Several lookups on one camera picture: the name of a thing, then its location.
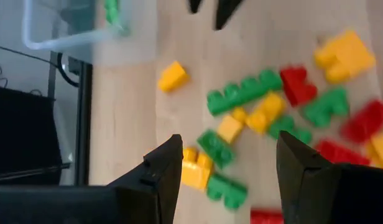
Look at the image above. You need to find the red toy block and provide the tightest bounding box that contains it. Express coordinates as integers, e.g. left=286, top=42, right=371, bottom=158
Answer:
left=314, top=139, right=371, bottom=166
left=279, top=65, right=318, bottom=108
left=250, top=208, right=285, bottom=224
left=339, top=99, right=383, bottom=144

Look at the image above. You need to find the small yellow one-stud block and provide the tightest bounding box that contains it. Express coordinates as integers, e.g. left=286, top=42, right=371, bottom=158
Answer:
left=216, top=106, right=249, bottom=144
left=157, top=60, right=190, bottom=93

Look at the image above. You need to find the yellow two-stud block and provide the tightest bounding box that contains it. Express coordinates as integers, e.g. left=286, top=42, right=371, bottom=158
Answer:
left=245, top=91, right=287, bottom=135

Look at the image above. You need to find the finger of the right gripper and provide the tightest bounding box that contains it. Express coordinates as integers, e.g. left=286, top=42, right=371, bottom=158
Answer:
left=188, top=0, right=203, bottom=14
left=215, top=0, right=245, bottom=31

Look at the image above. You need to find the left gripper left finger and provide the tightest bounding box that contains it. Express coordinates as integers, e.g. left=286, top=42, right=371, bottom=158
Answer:
left=0, top=134, right=184, bottom=224

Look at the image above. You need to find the clear plastic bin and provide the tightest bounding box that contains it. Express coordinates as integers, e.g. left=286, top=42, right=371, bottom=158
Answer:
left=22, top=0, right=130, bottom=52

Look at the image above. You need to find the green toy block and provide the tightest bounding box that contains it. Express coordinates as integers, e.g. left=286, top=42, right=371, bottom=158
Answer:
left=267, top=114, right=313, bottom=146
left=103, top=0, right=121, bottom=25
left=302, top=87, right=351, bottom=129
left=206, top=173, right=249, bottom=211
left=196, top=128, right=236, bottom=170

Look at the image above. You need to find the black folding screen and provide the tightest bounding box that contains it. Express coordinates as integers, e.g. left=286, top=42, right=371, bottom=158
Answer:
left=0, top=85, right=63, bottom=186

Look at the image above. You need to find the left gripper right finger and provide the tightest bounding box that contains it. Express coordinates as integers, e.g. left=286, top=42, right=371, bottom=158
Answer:
left=276, top=130, right=383, bottom=224

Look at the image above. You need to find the black floor cable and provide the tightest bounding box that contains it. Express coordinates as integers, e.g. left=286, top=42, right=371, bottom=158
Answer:
left=0, top=43, right=80, bottom=88

